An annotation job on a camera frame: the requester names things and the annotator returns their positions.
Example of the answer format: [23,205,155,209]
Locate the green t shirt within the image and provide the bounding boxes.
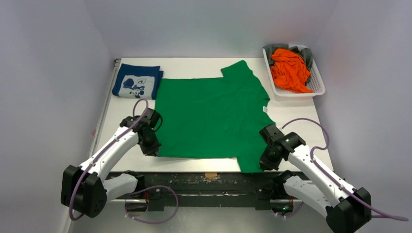
[155,60,272,173]

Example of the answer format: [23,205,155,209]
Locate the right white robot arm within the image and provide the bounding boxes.
[259,124,372,233]

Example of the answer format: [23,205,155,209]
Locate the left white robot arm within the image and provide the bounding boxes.
[60,108,163,217]

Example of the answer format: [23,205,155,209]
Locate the folded blue t shirt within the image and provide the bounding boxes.
[112,64,164,100]

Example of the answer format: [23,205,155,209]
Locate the brown tape piece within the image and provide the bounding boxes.
[205,172,219,180]

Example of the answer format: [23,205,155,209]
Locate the orange t shirt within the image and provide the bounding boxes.
[270,48,313,94]

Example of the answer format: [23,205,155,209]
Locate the grey t shirt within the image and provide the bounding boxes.
[263,44,313,85]

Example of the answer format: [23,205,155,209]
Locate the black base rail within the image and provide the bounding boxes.
[116,172,300,215]

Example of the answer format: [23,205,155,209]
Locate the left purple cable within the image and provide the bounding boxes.
[68,99,180,225]

